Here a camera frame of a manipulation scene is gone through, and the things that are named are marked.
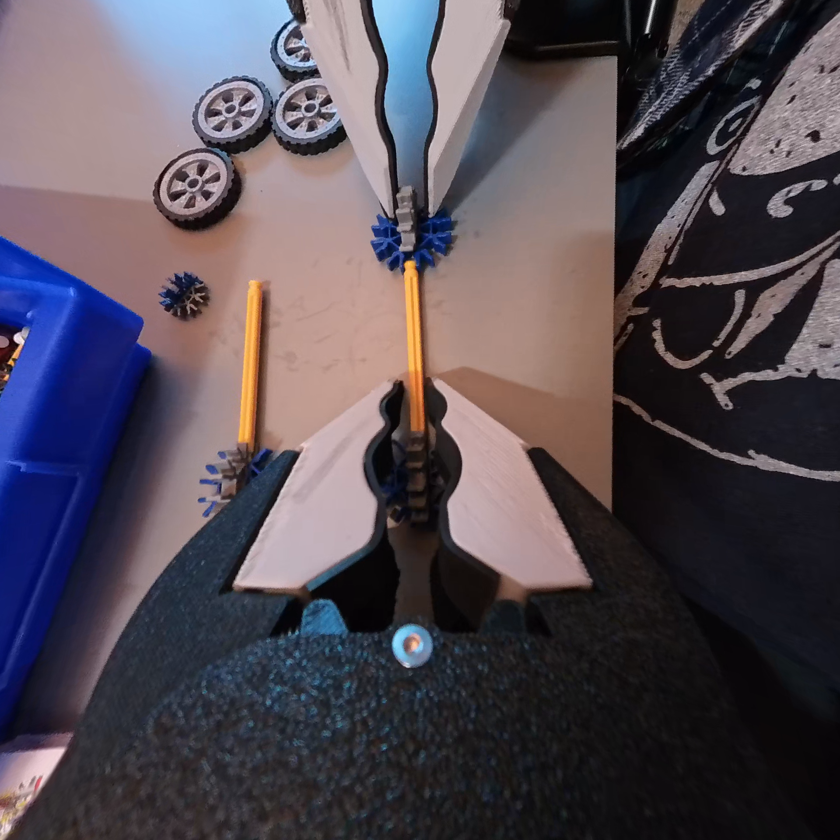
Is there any small blue grey connector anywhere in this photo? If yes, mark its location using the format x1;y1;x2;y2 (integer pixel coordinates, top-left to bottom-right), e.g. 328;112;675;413
159;271;211;320

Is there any white instruction booklet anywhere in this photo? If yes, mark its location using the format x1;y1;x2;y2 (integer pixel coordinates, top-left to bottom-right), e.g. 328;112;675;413
0;731;73;840

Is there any yellow plastic rod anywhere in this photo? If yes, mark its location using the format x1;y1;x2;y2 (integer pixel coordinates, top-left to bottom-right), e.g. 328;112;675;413
402;259;427;435
236;279;265;447

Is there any blue plastic bin with pieces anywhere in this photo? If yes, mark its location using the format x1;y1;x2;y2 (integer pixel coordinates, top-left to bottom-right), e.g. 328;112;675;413
0;236;153;746

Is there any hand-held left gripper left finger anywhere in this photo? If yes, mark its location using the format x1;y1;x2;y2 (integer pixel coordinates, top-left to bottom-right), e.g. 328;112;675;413
233;377;403;599

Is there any blue grey connector hub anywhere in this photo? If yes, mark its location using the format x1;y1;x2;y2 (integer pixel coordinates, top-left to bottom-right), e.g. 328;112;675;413
198;441;273;519
369;185;455;273
384;430;437;526

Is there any grey toy wheel black tyre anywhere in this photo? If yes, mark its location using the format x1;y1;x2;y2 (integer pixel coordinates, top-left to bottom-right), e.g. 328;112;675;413
270;77;349;157
152;147;245;231
270;18;322;83
192;75;275;155

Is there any person's dark printed t-shirt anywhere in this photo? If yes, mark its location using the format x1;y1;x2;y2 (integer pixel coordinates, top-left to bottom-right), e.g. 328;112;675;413
613;0;840;840

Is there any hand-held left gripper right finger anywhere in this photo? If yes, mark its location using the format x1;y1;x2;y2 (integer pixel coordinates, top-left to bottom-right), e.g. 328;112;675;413
427;377;593;601

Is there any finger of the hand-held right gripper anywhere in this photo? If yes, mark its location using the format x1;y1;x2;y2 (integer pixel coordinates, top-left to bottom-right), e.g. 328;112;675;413
423;0;513;210
303;0;403;210

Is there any person's plaid overshirt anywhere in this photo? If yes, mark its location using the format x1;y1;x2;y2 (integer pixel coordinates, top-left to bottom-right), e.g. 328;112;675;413
617;0;808;172

